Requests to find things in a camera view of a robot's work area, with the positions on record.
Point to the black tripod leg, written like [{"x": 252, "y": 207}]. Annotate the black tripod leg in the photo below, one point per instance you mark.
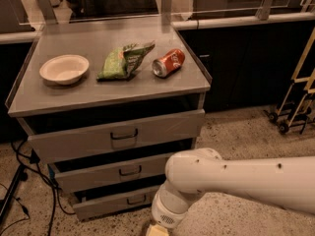
[{"x": 19, "y": 176}]

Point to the grey drawer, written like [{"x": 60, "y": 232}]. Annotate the grey drawer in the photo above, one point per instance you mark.
[
  {"x": 99, "y": 139},
  {"x": 112, "y": 173},
  {"x": 114, "y": 203}
]

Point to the green chip bag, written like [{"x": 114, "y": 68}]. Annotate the green chip bag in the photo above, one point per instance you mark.
[{"x": 121, "y": 62}]

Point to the grey drawer cabinet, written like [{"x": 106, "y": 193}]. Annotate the grey drawer cabinet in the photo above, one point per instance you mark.
[{"x": 44, "y": 107}]

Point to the white paper bowl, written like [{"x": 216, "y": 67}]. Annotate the white paper bowl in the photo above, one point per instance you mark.
[{"x": 64, "y": 70}]

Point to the red soda can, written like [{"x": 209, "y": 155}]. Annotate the red soda can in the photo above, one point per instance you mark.
[{"x": 169, "y": 63}]

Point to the grey bottom drawer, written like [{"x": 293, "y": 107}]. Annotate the grey bottom drawer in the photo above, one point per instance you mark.
[{"x": 114, "y": 203}]

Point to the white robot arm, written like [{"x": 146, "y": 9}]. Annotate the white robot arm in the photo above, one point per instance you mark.
[{"x": 286, "y": 182}]

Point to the grey top drawer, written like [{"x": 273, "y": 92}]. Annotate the grey top drawer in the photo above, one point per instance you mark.
[{"x": 99, "y": 139}]

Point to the white horizontal rail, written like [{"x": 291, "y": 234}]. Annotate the white horizontal rail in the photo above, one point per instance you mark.
[{"x": 30, "y": 36}]

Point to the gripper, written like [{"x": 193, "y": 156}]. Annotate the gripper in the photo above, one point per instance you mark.
[{"x": 166, "y": 212}]

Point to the grey middle drawer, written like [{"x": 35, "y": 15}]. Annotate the grey middle drawer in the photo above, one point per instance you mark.
[{"x": 112, "y": 173}]

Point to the person in dark clothes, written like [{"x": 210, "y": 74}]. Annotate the person in dark clothes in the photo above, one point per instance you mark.
[{"x": 87, "y": 9}]

